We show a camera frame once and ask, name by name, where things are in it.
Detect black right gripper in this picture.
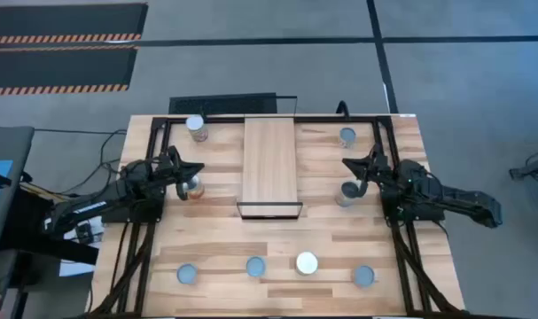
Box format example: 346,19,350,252
341,144,387,199

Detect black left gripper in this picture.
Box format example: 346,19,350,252
161,145,206,201

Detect orange label tin can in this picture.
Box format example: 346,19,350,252
182,175,207,200
294,251,320,276
185,113,209,143

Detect silver tin can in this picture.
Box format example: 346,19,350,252
175,262,199,285
353,264,377,288
245,255,268,279
334,180,363,208

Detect tall tan label tin can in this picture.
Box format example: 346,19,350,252
338,127,357,150

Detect black perforated floor mat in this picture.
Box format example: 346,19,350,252
168,91,278,115

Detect small black device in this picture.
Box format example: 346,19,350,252
75,223,102,243

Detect white paper sheet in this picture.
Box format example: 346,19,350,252
58,221,105,278

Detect black furniture leg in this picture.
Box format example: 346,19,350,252
2,190,100,267

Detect small black hazard-striped floor mat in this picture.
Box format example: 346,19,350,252
0,46,139,97

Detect grey chair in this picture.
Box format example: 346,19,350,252
0,126,35,256

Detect large black hazard-striped floor mat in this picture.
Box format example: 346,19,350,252
0,3,149,45

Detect black aluminium table frame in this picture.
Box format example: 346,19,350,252
89,114,467,319

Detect thin black floor cable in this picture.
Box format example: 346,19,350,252
33,127,129,196

